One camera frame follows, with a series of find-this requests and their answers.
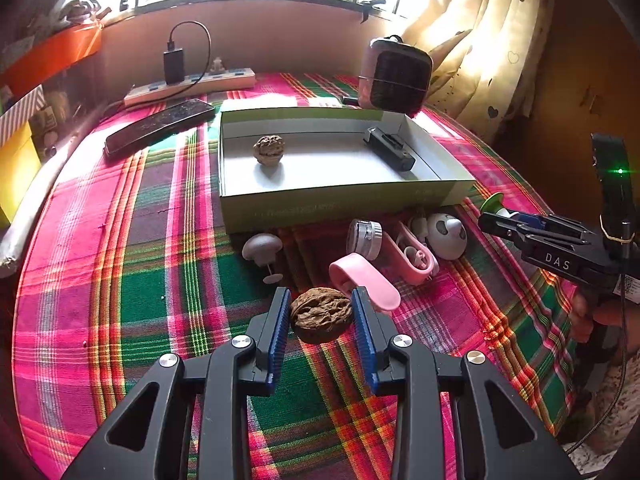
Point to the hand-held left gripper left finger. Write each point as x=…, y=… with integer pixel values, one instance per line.
x=280, y=332

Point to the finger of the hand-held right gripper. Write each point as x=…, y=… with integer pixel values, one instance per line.
x=532, y=220
x=495, y=223

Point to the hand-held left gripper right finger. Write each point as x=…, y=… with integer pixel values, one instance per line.
x=362, y=342

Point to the green white suction holder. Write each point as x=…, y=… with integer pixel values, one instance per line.
x=492, y=205

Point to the large brown walnut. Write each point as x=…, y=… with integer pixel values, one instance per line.
x=320, y=315

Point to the white panda shaped gadget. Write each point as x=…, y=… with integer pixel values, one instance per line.
x=447, y=237

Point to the pink plastic clip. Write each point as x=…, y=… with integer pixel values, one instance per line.
x=365, y=280

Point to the grey mushroom shaped knob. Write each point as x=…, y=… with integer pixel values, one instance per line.
x=262, y=247

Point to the shallow white cardboard box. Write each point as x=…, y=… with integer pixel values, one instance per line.
x=325, y=170

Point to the person's right hand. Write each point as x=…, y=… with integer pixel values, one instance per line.
x=582, y=317

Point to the small round clear jar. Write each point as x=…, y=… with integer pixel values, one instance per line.
x=365, y=240

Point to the black rectangular device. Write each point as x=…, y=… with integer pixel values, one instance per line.
x=389, y=147

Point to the light patterned cloth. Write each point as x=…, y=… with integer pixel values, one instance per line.
x=625, y=410

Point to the cream heart print curtain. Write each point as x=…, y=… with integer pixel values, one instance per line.
x=500, y=60

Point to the small dark desk heater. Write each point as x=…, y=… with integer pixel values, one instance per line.
x=395, y=77

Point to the small brown walnut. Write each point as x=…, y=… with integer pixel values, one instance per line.
x=269, y=148

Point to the black smartphone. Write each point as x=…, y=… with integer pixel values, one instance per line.
x=159, y=126

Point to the white power strip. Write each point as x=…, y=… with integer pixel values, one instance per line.
x=225, y=80

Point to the black charger plug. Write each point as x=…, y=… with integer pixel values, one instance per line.
x=173, y=66

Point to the yellow box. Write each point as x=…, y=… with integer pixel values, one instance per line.
x=15, y=170

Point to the striped box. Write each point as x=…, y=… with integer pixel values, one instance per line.
x=20, y=112

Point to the orange box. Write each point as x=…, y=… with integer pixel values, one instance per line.
x=50, y=55

